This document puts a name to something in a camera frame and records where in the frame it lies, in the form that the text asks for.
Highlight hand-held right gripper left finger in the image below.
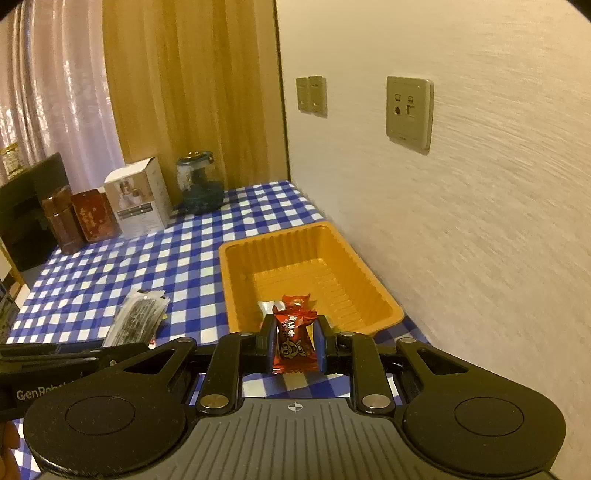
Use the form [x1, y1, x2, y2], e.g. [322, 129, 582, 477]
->
[108, 316, 278, 414]

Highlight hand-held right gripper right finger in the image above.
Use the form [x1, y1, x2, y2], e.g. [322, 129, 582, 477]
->
[314, 316, 471, 414]

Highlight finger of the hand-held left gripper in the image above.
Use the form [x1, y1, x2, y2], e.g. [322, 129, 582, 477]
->
[0, 340, 105, 357]
[0, 342, 151, 377]

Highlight red pillow snack packet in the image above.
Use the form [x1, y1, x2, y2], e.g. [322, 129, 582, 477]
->
[271, 310, 320, 375]

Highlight green white snack packet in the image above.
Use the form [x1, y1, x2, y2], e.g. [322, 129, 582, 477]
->
[257, 300, 287, 324]

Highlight small red candy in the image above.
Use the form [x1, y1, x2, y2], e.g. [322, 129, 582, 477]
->
[281, 294, 317, 317]

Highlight grey black snack packet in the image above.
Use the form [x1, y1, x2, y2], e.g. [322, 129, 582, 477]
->
[102, 288, 171, 348]

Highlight orange plastic tray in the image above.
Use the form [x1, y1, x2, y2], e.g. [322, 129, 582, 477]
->
[218, 220, 404, 345]

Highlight person's left hand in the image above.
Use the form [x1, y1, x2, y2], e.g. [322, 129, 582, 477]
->
[0, 422, 22, 480]

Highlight blue white checked tablecloth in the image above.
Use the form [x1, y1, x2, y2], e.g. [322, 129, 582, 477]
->
[0, 180, 432, 474]

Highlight brown metal canister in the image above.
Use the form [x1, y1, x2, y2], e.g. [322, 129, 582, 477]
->
[41, 187, 86, 254]

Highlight red gold printed tin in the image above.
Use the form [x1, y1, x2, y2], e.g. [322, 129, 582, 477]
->
[71, 188, 116, 244]

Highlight black glossy appliance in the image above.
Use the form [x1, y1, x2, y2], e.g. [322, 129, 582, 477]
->
[0, 153, 70, 273]

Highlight white cardboard box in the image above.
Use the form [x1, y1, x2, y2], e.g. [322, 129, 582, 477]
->
[103, 157, 171, 238]

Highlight glass jar with dark base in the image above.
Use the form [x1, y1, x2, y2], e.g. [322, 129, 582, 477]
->
[177, 151, 225, 215]

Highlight sheer pink curtain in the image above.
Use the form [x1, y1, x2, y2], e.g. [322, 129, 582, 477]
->
[0, 0, 125, 185]

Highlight beige wall data socket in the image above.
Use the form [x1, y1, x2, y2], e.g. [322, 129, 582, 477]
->
[385, 76, 435, 151]

